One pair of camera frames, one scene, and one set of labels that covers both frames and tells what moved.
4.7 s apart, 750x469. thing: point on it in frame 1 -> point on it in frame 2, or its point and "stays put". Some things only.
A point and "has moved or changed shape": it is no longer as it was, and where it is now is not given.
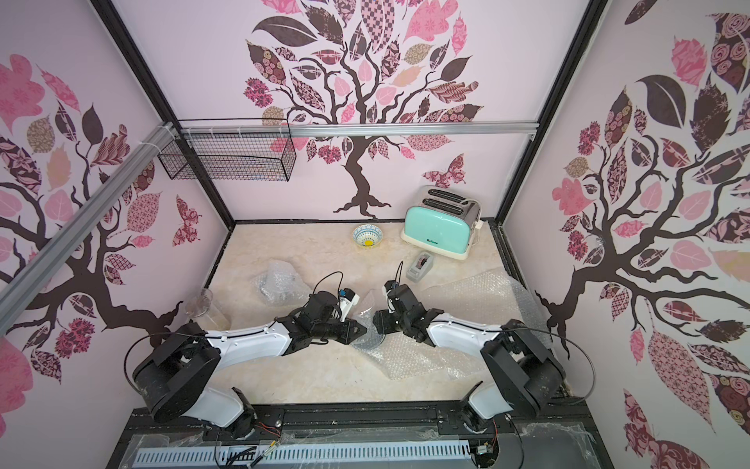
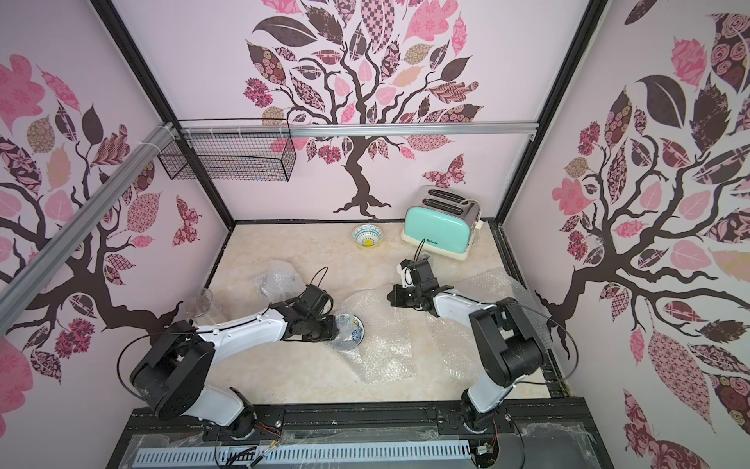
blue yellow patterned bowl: [370, 341] has moved or changed shape
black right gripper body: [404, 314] -> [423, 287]
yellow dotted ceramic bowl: [367, 235] stays put
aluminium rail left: [19, 290] stays put
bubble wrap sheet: [281, 285] stays put
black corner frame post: [163, 105] stays put
